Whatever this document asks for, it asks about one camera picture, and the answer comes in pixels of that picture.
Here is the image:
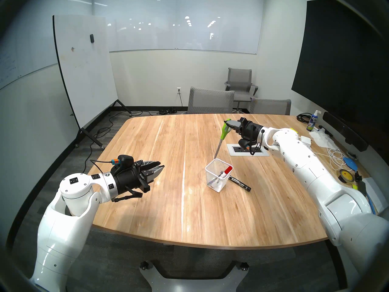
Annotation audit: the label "white paper sheet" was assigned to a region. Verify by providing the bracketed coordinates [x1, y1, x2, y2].
[363, 176, 388, 213]

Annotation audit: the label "black soundbar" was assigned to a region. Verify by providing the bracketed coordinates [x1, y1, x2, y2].
[322, 111, 369, 152]

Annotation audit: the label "long black floor cable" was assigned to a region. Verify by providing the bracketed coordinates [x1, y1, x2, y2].
[90, 110, 143, 149]

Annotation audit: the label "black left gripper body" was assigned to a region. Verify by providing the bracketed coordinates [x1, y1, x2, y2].
[111, 166, 151, 194]

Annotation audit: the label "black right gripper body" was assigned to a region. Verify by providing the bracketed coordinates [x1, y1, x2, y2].
[239, 117, 263, 148]

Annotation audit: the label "rolling whiteboard on stand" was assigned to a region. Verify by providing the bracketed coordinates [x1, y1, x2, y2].
[53, 15, 133, 149]

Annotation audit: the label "whiteboard cleaner spray bottle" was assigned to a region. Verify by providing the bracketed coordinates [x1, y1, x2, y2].
[306, 109, 320, 131]

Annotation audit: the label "large black wall screen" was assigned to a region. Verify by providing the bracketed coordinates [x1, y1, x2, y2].
[291, 0, 389, 155]

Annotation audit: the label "thin blue stick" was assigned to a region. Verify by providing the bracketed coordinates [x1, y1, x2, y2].
[366, 193, 377, 216]

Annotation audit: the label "dark grey and yellow block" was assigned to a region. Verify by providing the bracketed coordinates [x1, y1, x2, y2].
[353, 182, 368, 198]

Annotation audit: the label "red-capped white marker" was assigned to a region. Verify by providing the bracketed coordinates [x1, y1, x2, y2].
[210, 165, 233, 187]

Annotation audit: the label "flat blue object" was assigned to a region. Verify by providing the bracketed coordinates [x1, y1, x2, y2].
[343, 156, 360, 172]

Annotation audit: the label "white mesh pen holder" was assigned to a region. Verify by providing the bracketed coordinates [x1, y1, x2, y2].
[205, 158, 234, 193]

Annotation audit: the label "black right camera cable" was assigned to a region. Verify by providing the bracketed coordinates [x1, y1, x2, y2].
[249, 130, 265, 156]

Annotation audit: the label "grey armrest office chair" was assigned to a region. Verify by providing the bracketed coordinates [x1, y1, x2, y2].
[224, 68, 259, 114]

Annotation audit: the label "silver table outlet panel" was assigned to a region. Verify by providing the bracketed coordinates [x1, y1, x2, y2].
[226, 144, 270, 157]

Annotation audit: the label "white crumpled tissue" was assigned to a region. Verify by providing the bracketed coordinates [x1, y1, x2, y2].
[310, 130, 338, 150]

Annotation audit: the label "black permanent marker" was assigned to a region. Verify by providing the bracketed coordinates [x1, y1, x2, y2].
[229, 175, 252, 192]

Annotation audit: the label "wall whiteboard with writing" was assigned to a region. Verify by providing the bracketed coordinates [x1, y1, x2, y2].
[0, 0, 93, 91]

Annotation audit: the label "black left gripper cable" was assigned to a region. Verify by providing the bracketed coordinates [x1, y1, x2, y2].
[112, 189, 143, 203]

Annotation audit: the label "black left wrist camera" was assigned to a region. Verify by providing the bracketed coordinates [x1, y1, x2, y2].
[110, 155, 135, 169]

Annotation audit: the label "plain glass wall whiteboard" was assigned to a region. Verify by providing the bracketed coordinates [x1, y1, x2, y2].
[93, 0, 264, 55]

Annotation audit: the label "grey mesh-back chair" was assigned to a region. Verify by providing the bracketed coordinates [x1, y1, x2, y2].
[250, 97, 291, 116]
[187, 87, 235, 114]

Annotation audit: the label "green-handled scissors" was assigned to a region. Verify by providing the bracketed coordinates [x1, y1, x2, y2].
[214, 119, 232, 160]

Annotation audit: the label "white charger cable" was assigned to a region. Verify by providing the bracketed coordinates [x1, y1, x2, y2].
[308, 142, 350, 172]

